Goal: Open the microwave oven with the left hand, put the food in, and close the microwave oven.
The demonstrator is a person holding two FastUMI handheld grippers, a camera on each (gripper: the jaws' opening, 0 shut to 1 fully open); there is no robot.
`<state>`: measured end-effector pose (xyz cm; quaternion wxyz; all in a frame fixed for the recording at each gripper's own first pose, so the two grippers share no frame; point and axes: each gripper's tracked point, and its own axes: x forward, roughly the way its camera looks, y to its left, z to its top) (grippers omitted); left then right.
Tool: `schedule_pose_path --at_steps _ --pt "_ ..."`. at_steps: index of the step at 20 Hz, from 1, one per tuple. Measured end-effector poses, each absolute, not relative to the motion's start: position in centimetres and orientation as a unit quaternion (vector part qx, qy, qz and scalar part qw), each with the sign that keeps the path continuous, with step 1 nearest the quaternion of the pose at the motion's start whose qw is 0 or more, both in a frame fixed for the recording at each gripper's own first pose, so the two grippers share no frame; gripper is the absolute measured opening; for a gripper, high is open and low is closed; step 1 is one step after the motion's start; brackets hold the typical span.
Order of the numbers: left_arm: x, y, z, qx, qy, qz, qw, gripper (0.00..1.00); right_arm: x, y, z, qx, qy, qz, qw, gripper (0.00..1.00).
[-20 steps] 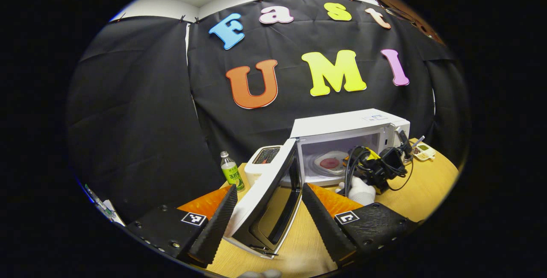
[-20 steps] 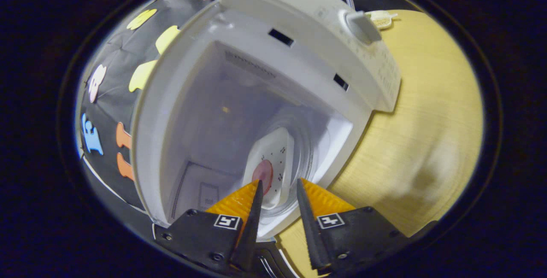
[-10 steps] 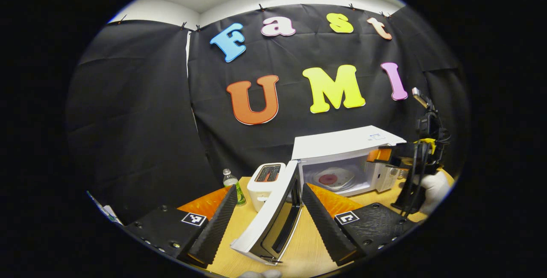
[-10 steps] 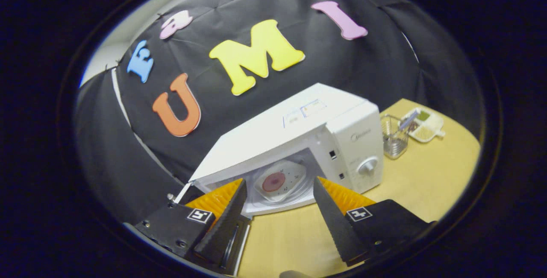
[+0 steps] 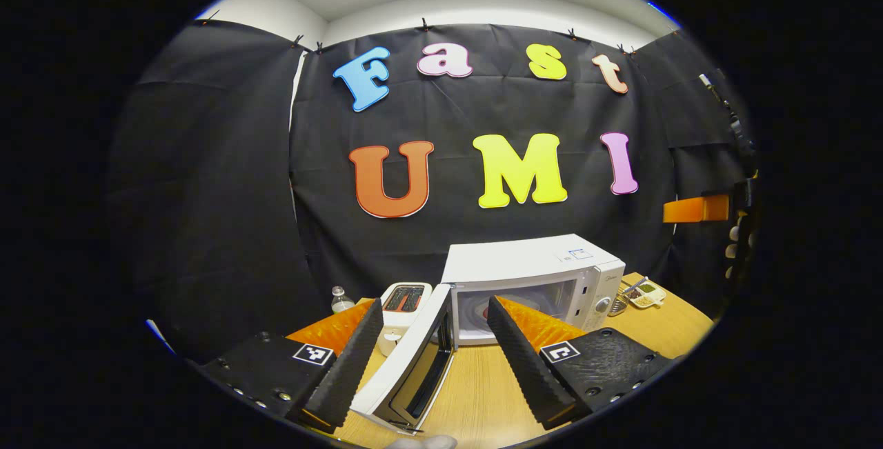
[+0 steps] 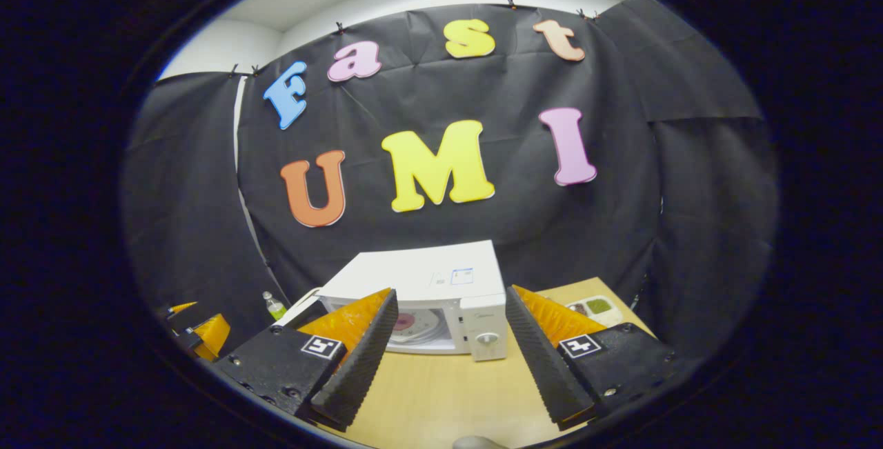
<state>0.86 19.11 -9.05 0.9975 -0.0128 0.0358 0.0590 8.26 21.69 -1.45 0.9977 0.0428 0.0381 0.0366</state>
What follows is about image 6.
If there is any black backdrop cloth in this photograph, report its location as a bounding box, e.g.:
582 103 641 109
121 0 780 367

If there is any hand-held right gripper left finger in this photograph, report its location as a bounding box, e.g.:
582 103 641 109
212 288 399 432

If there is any white square plate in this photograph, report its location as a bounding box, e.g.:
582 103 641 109
390 309 449 346

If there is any white microwave oven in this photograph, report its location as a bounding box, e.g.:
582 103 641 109
314 240 509 363

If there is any green label drink bottle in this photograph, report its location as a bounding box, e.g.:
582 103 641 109
262 290 288 322

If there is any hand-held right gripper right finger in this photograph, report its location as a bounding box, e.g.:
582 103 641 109
506 285 680 431

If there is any white divided condiment tray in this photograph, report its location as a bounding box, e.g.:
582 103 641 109
566 295 624 328

